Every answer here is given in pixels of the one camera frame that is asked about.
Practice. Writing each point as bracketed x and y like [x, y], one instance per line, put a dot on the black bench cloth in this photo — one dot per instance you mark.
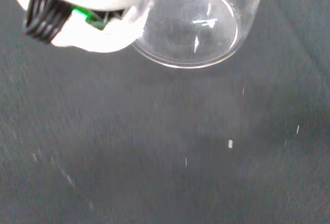
[154, 144]

